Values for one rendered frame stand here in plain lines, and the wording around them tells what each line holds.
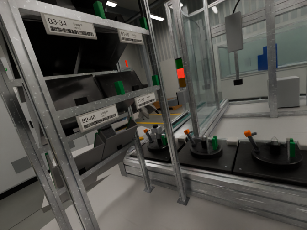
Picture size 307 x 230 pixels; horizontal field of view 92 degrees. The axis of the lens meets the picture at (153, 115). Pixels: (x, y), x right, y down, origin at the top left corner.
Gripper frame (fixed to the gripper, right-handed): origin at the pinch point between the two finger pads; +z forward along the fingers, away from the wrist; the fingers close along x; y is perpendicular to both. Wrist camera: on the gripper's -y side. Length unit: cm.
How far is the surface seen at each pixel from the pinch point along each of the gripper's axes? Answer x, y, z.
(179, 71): -16.4, -20.8, -6.1
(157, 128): 1.5, 3.8, 6.9
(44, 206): 48, 50, -4
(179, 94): -13.0, -12.5, 2.2
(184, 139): -7.8, 3.4, 20.8
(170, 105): -480, 260, -109
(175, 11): -17, -42, -26
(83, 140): -97, 270, -136
